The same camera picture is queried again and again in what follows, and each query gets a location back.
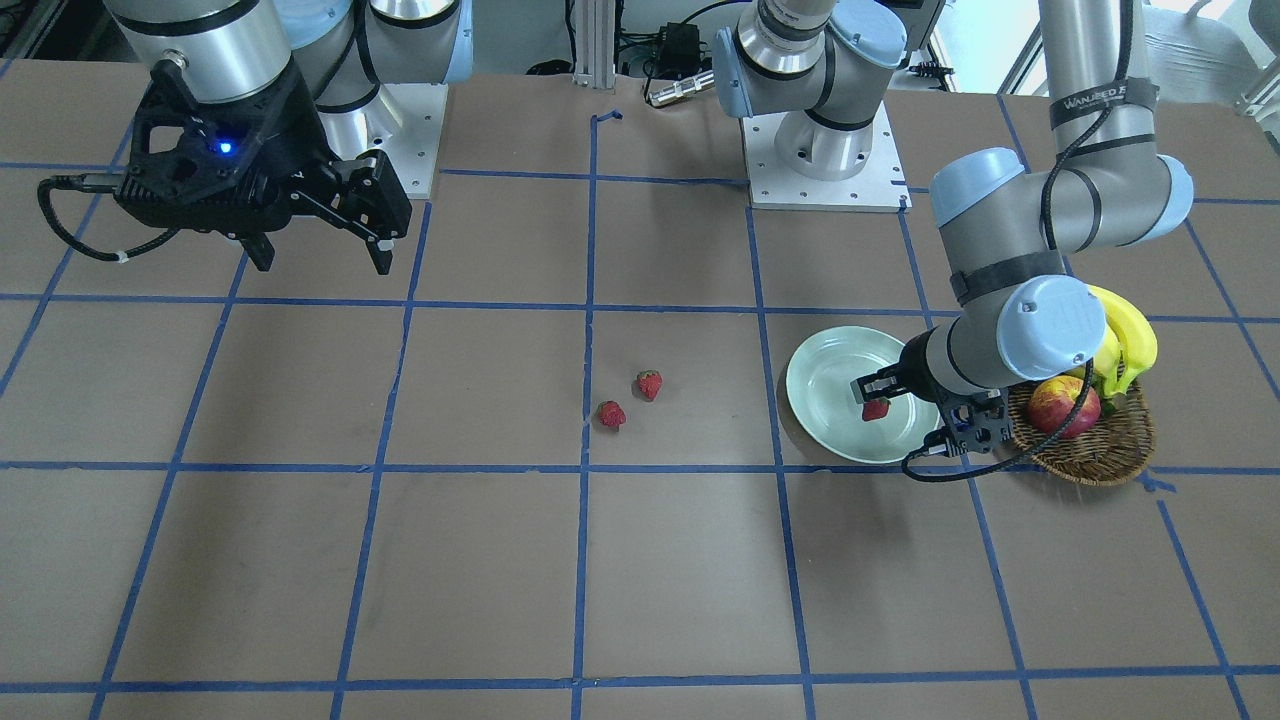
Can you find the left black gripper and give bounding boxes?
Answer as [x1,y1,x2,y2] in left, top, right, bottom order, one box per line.
[850,331,951,406]

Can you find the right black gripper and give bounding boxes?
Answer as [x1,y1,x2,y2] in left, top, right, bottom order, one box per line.
[230,110,412,275]

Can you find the red strawberry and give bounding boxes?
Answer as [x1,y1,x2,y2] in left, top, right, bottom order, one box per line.
[860,404,892,421]
[595,400,627,430]
[635,370,663,402]

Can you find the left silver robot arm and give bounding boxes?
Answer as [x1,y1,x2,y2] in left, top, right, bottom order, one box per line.
[712,1,1194,404]

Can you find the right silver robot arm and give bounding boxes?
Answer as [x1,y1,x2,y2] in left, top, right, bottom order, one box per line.
[105,1,474,275]

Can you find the light green plate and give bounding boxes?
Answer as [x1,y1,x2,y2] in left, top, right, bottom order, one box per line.
[785,325,940,464]

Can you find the red yellow apple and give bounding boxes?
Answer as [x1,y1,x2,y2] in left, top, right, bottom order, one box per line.
[1025,375,1102,439]

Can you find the brown wicker basket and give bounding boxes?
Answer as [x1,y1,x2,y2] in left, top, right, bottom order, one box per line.
[1029,380,1157,486]

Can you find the yellow banana bunch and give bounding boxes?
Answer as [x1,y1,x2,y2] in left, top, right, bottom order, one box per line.
[1088,284,1158,398]

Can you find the black power adapter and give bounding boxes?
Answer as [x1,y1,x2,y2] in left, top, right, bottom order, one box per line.
[655,22,701,77]

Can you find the grey office chair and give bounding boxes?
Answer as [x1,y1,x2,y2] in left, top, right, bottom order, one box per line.
[1142,4,1262,106]

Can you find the aluminium frame post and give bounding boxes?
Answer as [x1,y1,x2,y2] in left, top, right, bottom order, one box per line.
[570,0,620,94]

